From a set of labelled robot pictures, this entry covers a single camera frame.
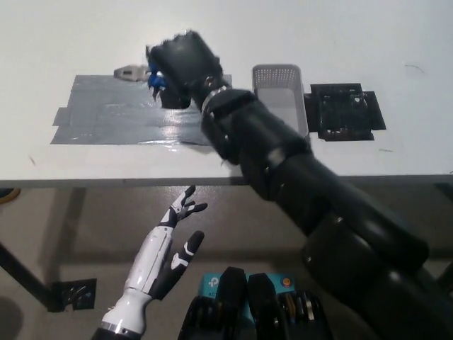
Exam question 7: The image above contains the black floor tape patch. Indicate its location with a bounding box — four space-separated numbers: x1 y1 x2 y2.
47 278 98 313

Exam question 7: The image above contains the blue handled plier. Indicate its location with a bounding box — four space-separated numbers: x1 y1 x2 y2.
113 62 167 98

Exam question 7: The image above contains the round green yellow-rimmed object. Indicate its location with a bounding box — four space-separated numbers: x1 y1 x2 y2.
0 188 21 207

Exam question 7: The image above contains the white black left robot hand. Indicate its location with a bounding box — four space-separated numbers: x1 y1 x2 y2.
101 185 209 336

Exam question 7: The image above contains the grey perforated plastic basket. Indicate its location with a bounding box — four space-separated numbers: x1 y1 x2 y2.
251 64 309 138

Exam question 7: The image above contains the grey duct tape patch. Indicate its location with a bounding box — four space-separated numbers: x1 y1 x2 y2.
49 73 234 147

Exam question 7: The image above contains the black tape patch on table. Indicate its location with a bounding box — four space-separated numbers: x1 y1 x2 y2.
303 83 387 142

